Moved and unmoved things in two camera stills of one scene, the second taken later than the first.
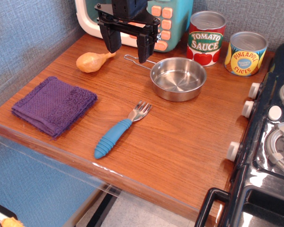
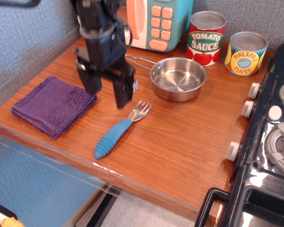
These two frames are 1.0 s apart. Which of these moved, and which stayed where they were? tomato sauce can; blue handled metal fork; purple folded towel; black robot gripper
Moved: black robot gripper
Stayed: purple folded towel; tomato sauce can; blue handled metal fork
